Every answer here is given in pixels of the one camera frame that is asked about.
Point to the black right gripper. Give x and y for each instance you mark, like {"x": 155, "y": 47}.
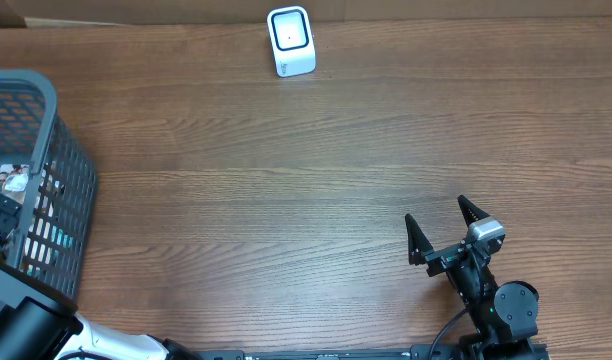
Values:
{"x": 420, "y": 246}

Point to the beige Pantree snack bag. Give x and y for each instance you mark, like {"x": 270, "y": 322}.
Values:
{"x": 14, "y": 183}

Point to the teal snack packet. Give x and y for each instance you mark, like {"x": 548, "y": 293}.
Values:
{"x": 43, "y": 253}

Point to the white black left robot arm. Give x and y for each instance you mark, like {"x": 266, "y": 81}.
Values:
{"x": 38, "y": 321}

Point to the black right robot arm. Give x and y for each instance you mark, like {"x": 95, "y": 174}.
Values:
{"x": 498, "y": 321}

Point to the white barcode scanner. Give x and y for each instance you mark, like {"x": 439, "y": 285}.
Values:
{"x": 291, "y": 41}

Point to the grey plastic basket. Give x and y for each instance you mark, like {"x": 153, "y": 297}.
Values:
{"x": 32, "y": 133}

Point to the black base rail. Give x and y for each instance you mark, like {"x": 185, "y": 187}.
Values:
{"x": 316, "y": 355}

